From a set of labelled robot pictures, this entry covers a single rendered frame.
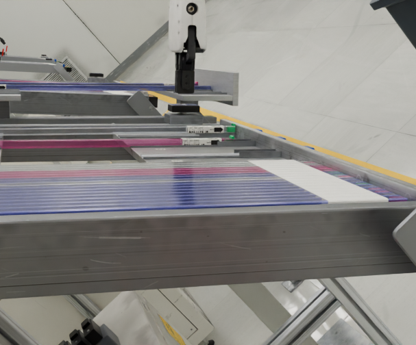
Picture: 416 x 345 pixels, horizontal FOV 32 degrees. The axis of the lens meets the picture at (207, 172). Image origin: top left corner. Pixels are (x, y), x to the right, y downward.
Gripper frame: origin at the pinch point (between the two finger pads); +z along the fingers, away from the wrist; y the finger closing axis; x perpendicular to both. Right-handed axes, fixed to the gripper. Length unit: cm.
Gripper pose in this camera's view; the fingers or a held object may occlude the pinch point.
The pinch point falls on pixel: (184, 81)
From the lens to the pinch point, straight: 129.1
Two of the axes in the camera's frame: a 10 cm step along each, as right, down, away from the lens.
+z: -0.2, 9.9, 1.7
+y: -2.6, -1.7, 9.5
